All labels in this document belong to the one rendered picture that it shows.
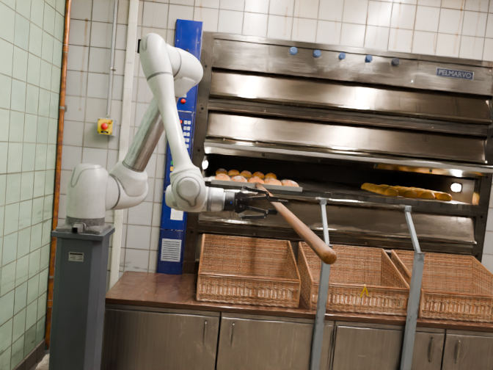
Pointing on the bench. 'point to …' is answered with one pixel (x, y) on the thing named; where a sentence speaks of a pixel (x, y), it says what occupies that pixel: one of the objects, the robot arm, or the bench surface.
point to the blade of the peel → (254, 185)
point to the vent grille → (171, 249)
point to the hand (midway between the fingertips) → (278, 205)
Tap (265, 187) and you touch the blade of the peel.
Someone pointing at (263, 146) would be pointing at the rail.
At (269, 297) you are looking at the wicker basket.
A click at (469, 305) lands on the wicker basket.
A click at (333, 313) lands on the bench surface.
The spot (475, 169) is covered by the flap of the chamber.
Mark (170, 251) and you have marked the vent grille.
